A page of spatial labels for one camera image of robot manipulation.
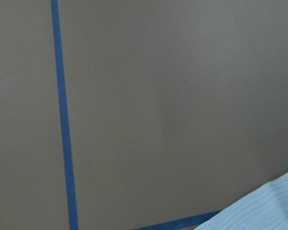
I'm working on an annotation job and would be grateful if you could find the blue tape line crosswise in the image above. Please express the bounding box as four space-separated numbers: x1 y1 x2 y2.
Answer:
136 210 221 230

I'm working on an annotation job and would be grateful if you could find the light blue striped shirt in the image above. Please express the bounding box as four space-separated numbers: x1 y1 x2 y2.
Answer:
196 172 288 230

